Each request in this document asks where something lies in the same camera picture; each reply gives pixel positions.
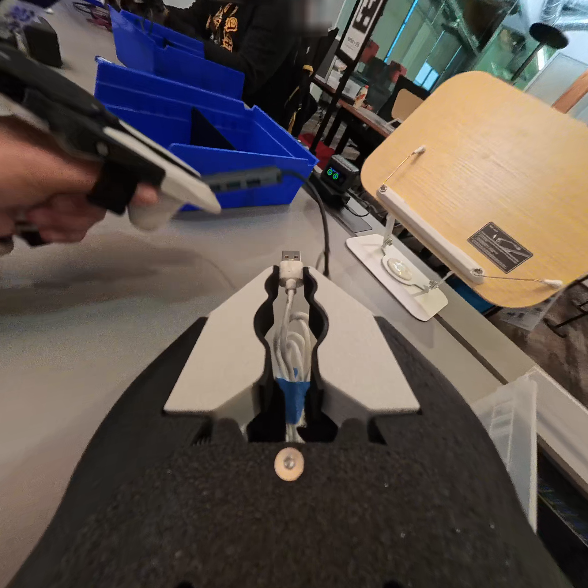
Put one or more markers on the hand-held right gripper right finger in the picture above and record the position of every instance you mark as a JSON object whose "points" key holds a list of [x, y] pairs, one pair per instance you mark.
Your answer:
{"points": [[367, 363]]}

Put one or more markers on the black framed marker sign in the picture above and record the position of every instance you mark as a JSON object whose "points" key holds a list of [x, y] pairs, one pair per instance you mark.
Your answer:
{"points": [[363, 23]]}

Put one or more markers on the black chair tan seat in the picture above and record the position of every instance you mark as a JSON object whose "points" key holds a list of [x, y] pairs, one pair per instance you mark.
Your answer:
{"points": [[406, 103]]}

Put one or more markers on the wooden book stand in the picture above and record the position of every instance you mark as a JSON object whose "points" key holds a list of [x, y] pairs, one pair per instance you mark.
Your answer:
{"points": [[482, 160]]}

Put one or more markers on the blue plastic bin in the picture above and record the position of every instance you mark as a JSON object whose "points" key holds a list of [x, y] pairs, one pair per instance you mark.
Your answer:
{"points": [[183, 64], [138, 92]]}

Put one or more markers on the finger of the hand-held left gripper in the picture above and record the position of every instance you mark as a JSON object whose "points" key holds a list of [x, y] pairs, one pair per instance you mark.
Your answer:
{"points": [[183, 188]]}

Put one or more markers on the grey usb hub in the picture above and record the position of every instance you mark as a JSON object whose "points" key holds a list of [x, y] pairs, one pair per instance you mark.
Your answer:
{"points": [[239, 180]]}

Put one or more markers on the clear plastic bin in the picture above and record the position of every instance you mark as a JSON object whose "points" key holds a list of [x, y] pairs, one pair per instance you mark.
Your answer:
{"points": [[510, 436]]}

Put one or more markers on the person's left hand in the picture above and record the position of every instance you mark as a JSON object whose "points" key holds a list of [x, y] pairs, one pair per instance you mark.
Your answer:
{"points": [[41, 183]]}

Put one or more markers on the black charger green display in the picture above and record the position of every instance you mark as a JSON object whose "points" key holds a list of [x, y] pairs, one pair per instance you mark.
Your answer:
{"points": [[340, 188]]}

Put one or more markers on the black divider panel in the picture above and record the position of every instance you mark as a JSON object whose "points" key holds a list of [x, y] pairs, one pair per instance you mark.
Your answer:
{"points": [[209, 133]]}

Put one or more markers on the black box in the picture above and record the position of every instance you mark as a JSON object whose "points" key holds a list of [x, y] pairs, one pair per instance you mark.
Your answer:
{"points": [[43, 43]]}

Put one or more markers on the black disc pole stand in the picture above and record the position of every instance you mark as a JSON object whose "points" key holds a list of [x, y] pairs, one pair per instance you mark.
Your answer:
{"points": [[549, 34]]}

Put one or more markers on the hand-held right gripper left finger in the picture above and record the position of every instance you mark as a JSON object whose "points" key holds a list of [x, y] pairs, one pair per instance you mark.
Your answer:
{"points": [[220, 363]]}

